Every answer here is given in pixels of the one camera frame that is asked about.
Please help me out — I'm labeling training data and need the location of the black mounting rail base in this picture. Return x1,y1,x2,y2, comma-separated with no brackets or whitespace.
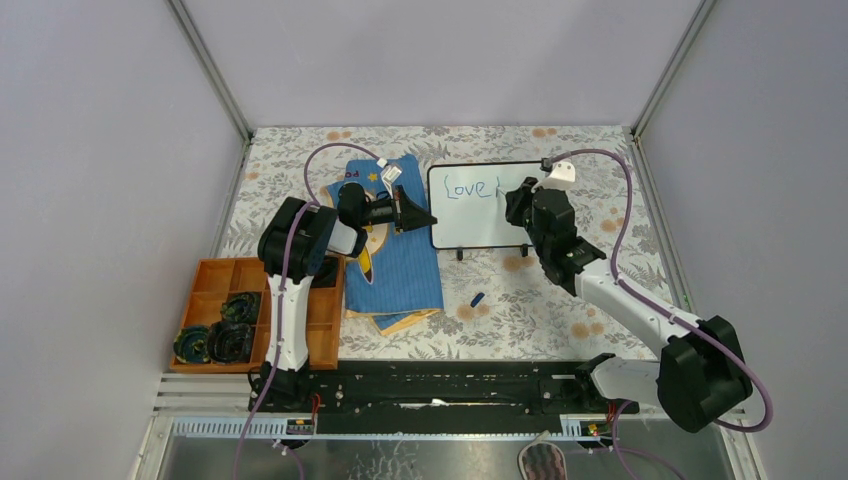
248,360,621,435

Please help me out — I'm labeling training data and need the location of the blue marker cap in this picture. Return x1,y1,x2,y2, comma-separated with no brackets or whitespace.
469,292,485,308

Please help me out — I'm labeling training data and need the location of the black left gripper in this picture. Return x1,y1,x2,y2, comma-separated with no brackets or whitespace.
354,183,433,230

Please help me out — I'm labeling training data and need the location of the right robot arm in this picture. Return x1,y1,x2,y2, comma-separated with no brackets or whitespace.
503,177,754,433

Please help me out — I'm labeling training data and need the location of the blue cartoon cloth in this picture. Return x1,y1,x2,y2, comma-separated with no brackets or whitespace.
326,154,444,335

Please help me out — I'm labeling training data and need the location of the orange wooden compartment tray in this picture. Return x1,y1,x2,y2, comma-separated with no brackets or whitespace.
170,256,345,374

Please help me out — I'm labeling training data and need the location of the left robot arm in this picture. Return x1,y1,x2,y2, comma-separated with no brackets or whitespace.
256,183,437,411

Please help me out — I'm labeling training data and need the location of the black roll in tray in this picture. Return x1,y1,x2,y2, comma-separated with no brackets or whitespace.
172,325,210,365
220,292,261,325
206,320,255,364

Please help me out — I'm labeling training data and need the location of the striped object at bottom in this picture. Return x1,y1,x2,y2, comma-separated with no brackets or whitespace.
517,431,568,480

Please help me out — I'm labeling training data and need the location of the black framed whiteboard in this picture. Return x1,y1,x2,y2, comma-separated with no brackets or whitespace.
427,162,546,250

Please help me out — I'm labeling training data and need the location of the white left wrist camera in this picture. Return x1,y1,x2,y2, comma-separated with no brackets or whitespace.
376,157,403,199

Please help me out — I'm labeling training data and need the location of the floral tablecloth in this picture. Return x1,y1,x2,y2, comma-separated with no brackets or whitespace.
220,126,673,360

